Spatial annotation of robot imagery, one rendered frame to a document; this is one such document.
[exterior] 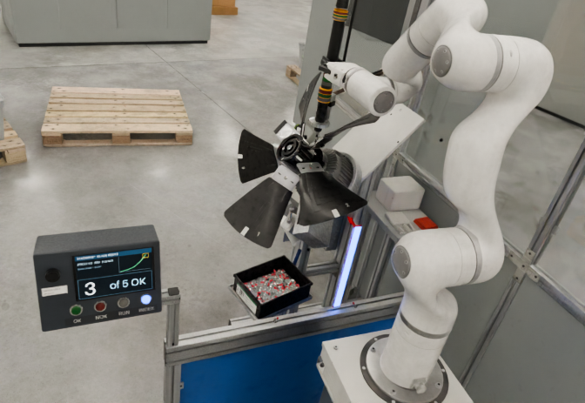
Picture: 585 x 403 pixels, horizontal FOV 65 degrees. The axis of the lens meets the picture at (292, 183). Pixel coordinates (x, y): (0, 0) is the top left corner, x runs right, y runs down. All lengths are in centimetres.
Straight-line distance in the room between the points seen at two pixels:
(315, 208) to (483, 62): 80
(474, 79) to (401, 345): 61
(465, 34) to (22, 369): 228
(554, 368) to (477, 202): 109
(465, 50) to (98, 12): 627
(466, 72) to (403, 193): 131
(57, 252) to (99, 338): 152
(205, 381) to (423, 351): 75
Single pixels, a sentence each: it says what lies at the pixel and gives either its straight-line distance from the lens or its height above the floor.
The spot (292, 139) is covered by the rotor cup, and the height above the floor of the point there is 124.
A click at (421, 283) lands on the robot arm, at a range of 94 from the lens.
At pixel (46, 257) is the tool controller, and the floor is 125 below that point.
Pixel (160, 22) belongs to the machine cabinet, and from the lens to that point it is 715.
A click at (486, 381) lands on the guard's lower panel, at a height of 43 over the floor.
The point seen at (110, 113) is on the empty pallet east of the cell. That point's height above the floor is 14.
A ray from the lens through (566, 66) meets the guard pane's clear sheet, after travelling 177.
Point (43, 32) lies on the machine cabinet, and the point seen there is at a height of 18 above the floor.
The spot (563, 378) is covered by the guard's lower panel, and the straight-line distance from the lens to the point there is 192.
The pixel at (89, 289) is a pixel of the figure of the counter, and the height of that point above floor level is 116.
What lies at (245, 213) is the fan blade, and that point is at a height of 99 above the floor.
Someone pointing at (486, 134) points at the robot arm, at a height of 166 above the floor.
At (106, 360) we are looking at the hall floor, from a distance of 251.
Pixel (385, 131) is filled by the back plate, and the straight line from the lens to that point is 185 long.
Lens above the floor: 195
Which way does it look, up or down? 30 degrees down
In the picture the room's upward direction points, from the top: 10 degrees clockwise
